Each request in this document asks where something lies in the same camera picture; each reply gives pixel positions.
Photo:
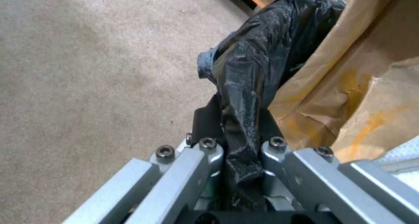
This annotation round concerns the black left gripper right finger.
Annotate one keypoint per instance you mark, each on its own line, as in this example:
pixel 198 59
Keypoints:
pixel 314 179

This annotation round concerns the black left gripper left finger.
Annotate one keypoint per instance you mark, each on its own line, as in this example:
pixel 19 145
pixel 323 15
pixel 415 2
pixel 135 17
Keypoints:
pixel 183 175

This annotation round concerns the black plastic trash bag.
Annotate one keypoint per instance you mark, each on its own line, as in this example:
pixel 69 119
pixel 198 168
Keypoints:
pixel 262 62

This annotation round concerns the white perforated bin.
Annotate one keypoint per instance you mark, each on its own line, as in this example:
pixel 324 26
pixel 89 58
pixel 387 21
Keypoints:
pixel 401 157

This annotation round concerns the brown paper bag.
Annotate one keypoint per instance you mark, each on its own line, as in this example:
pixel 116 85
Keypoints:
pixel 353 81

